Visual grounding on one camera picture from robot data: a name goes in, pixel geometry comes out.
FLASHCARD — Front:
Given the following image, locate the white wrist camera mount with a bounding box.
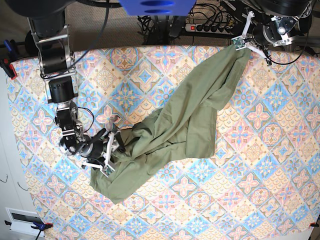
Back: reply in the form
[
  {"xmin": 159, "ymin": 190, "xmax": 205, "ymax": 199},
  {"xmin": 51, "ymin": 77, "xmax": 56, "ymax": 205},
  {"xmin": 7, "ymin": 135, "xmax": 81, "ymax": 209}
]
[
  {"xmin": 231, "ymin": 10, "xmax": 272, "ymax": 66},
  {"xmin": 79, "ymin": 128, "xmax": 125, "ymax": 178}
]

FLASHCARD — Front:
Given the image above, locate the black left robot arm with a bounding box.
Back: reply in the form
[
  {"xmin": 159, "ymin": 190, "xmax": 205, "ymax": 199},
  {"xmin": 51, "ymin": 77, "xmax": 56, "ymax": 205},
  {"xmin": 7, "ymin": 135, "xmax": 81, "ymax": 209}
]
[{"xmin": 252, "ymin": 7, "xmax": 312, "ymax": 47}]

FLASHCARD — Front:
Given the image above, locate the blue orange clamp lower left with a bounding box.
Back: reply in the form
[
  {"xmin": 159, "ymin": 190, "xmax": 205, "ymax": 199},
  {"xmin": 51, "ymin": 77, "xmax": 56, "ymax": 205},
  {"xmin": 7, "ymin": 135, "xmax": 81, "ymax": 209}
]
[{"xmin": 4, "ymin": 220, "xmax": 53, "ymax": 240}]

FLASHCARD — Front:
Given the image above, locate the colourful patterned tablecloth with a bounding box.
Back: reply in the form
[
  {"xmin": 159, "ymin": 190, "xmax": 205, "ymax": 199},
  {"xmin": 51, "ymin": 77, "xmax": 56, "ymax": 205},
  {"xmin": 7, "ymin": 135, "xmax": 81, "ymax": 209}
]
[{"xmin": 4, "ymin": 51, "xmax": 320, "ymax": 240}]

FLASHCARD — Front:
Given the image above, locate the olive green t-shirt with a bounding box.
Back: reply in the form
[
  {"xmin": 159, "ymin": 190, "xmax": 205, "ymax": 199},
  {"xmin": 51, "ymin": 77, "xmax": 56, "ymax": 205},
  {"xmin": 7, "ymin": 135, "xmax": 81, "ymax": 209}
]
[{"xmin": 90, "ymin": 45, "xmax": 251, "ymax": 204}]

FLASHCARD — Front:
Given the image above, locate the white wall outlet box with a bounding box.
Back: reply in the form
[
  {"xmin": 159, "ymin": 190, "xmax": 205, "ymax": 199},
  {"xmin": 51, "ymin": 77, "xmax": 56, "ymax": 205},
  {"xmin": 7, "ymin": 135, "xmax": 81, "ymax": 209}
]
[{"xmin": 4, "ymin": 207, "xmax": 42, "ymax": 237}]

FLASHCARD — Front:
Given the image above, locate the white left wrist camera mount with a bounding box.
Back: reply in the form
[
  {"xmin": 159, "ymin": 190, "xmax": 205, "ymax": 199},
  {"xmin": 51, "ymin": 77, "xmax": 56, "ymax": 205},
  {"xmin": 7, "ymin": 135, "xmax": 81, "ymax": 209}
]
[{"xmin": 231, "ymin": 10, "xmax": 272, "ymax": 66}]

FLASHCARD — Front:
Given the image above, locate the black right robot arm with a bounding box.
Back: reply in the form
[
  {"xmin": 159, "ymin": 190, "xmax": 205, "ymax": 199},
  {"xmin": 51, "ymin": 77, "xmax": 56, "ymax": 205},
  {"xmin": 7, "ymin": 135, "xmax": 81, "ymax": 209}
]
[{"xmin": 28, "ymin": 9, "xmax": 125, "ymax": 166}]

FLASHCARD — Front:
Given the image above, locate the orange clamp lower right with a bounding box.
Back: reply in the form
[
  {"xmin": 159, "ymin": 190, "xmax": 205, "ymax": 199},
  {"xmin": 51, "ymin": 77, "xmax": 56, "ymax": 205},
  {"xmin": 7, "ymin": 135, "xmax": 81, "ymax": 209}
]
[{"xmin": 309, "ymin": 222, "xmax": 320, "ymax": 228}]

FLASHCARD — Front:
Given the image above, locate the white power strip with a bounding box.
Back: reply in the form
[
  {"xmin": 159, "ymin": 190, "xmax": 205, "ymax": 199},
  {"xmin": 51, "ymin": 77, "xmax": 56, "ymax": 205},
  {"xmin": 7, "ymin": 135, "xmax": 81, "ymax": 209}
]
[{"xmin": 184, "ymin": 23, "xmax": 231, "ymax": 34}]

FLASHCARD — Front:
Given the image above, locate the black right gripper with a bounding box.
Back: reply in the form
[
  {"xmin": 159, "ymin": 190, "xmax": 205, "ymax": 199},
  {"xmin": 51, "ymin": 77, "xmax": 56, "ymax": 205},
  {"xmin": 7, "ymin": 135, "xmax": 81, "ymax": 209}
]
[{"xmin": 102, "ymin": 128, "xmax": 126, "ymax": 163}]

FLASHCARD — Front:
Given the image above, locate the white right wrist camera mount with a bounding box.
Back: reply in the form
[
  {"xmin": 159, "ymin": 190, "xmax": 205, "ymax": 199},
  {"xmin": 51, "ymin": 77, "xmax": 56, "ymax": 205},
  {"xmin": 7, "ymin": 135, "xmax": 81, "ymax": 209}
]
[{"xmin": 79, "ymin": 128, "xmax": 125, "ymax": 178}]

